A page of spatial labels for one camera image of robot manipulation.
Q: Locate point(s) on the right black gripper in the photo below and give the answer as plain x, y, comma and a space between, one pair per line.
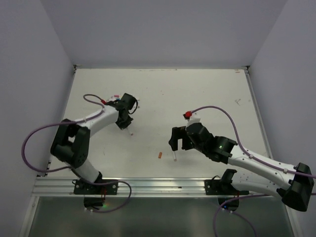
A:
177, 132

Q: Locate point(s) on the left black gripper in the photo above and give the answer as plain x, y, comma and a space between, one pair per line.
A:
124, 125

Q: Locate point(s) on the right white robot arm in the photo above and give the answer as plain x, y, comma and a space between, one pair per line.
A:
293, 184

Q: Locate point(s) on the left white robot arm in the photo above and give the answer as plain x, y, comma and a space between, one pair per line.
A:
71, 142

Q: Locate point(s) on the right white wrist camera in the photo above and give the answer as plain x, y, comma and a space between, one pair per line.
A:
191, 117

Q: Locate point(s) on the aluminium mounting rail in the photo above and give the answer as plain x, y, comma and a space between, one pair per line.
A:
141, 188

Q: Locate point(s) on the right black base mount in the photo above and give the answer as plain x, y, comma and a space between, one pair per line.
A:
222, 190

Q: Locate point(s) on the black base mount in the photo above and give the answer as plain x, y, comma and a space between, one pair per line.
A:
101, 191
222, 190

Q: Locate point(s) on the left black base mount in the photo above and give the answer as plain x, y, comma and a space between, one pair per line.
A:
101, 191

